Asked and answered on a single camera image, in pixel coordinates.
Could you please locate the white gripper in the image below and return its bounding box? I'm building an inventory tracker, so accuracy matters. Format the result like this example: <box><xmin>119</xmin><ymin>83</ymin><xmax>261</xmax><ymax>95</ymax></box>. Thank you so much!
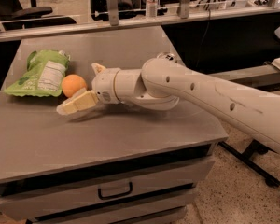
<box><xmin>56</xmin><ymin>63</ymin><xmax>119</xmax><ymax>115</ymax></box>

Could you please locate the orange fruit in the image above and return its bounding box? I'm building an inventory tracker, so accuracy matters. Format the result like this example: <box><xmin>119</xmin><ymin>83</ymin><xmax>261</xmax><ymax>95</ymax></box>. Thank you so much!
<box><xmin>62</xmin><ymin>75</ymin><xmax>87</xmax><ymax>98</ymax></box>

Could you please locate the green rice chip bag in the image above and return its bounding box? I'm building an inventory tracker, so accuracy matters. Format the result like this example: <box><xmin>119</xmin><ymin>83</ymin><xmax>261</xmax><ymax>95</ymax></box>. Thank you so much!
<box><xmin>4</xmin><ymin>49</ymin><xmax>70</xmax><ymax>97</ymax></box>

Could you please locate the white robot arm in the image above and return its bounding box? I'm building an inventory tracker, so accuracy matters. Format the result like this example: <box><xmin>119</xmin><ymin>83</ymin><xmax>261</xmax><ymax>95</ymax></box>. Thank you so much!
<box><xmin>57</xmin><ymin>58</ymin><xmax>280</xmax><ymax>154</ymax></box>

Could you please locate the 7up soda can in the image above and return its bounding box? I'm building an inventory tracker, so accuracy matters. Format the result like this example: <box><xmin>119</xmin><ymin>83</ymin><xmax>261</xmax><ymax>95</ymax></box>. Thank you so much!
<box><xmin>157</xmin><ymin>52</ymin><xmax>176</xmax><ymax>62</ymax></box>

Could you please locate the grey drawer cabinet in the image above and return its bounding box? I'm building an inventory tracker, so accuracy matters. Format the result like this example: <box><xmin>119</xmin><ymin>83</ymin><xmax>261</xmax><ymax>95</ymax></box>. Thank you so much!
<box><xmin>0</xmin><ymin>26</ymin><xmax>230</xmax><ymax>224</ymax></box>

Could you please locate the black office chair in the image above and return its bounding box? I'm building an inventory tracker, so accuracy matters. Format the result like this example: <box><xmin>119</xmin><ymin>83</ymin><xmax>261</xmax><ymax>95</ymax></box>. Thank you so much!
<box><xmin>0</xmin><ymin>0</ymin><xmax>76</xmax><ymax>30</ymax></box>

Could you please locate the clear water bottle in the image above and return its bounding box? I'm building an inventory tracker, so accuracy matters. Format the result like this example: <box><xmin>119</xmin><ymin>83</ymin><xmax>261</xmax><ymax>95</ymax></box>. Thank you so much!
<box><xmin>146</xmin><ymin>0</ymin><xmax>158</xmax><ymax>18</ymax></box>

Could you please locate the black wheeled stand base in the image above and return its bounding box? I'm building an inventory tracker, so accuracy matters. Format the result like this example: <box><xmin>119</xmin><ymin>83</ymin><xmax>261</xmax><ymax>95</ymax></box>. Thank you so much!
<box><xmin>218</xmin><ymin>140</ymin><xmax>280</xmax><ymax>188</ymax></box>

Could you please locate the black drawer handle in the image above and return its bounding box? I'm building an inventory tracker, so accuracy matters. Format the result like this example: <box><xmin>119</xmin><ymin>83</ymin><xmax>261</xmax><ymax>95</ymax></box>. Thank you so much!
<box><xmin>97</xmin><ymin>181</ymin><xmax>133</xmax><ymax>201</ymax></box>

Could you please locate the grey metal rail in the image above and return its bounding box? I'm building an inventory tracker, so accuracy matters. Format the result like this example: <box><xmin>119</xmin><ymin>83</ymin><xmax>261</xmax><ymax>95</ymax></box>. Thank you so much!
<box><xmin>213</xmin><ymin>58</ymin><xmax>280</xmax><ymax>95</ymax></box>

